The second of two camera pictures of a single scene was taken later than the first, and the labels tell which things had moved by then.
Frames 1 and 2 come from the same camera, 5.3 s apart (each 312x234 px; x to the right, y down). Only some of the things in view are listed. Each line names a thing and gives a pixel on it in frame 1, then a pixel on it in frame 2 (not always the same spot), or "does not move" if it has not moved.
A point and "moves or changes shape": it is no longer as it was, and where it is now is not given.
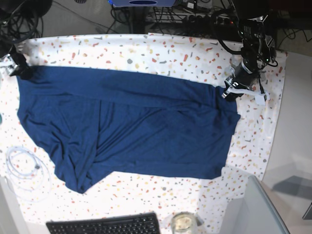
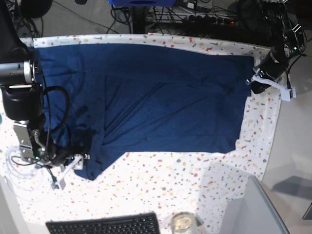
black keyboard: [141, 224] does not move
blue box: [142, 3] does not move
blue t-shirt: [91, 123] moves or changes shape
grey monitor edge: [253, 214] does not move
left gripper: [23, 69] to [53, 154]
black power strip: [189, 19] does not move
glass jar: [184, 223] does not move
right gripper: [242, 77] to [270, 68]
